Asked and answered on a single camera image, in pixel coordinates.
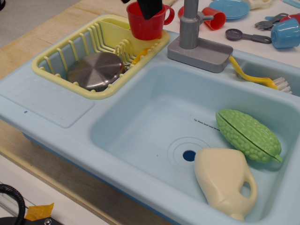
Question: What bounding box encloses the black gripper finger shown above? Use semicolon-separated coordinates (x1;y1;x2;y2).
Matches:
137;0;163;20

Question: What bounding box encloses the red plastic mug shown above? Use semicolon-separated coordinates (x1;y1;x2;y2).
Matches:
126;2;175;41

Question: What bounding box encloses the red cup lying down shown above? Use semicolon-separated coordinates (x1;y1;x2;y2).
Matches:
178;1;226;42

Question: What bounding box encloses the light blue toy sink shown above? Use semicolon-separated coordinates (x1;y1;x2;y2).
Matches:
0;43;300;225

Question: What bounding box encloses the blue plastic cup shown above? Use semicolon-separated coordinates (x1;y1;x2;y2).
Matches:
270;18;300;49

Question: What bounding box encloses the red cup behind blue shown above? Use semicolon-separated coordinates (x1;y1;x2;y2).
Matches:
279;14;300;24

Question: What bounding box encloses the yellow utensil in rack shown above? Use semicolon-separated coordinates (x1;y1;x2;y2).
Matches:
131;48;149;65

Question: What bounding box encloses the grey toy faucet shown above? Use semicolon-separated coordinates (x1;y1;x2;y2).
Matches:
167;0;233;73

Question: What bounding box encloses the yellow dish rack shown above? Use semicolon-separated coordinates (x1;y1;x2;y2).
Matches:
31;15;170;99

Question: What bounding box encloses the blue plastic plate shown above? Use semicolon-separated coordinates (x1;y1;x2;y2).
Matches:
209;0;250;20

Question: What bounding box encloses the stainless steel pot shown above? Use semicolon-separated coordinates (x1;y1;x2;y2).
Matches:
66;52;125;92

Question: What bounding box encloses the grey toy spoon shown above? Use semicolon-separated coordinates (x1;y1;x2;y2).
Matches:
225;29;272;44

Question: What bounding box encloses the grey toy fork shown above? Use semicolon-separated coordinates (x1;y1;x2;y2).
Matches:
255;13;288;30

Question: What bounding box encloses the yellow dish brush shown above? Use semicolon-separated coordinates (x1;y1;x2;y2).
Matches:
228;56;293;94

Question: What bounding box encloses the green bitter melon toy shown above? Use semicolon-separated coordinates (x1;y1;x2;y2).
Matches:
216;109;283;163

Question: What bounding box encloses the cream plastic jug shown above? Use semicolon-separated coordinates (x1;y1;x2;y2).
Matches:
194;148;258;221

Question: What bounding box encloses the yellow tape piece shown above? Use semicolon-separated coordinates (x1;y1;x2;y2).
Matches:
24;203;54;221

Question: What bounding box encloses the black cable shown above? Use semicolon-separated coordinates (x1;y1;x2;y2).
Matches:
0;184;26;225

